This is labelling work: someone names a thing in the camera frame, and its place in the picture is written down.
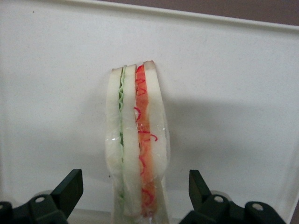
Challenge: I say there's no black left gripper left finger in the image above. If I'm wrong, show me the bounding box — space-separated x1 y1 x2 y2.
28 169 84 224

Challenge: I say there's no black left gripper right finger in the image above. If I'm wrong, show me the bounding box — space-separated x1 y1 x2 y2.
179 169 235 224

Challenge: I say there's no triangle sandwich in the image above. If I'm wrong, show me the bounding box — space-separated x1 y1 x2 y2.
104 60 171 224

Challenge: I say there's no beige plastic tray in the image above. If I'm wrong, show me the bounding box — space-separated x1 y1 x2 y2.
0 0 299 224

